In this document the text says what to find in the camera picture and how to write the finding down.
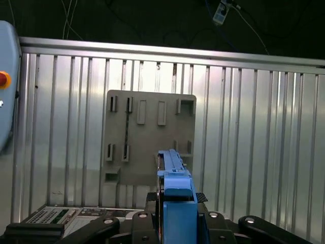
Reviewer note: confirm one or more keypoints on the white power strip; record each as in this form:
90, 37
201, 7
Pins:
219, 14

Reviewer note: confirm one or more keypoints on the pale blue teach pendant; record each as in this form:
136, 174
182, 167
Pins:
7, 50

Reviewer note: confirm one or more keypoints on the black PC case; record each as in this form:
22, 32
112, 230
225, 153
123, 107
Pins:
43, 216

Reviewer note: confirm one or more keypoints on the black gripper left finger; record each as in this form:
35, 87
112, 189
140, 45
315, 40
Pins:
142, 228

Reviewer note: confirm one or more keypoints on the grey parts rack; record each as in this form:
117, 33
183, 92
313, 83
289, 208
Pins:
147, 132

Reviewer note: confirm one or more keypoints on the hard disk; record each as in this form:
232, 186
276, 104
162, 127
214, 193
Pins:
177, 216

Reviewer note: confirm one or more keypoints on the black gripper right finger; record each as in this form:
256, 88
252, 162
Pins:
213, 228

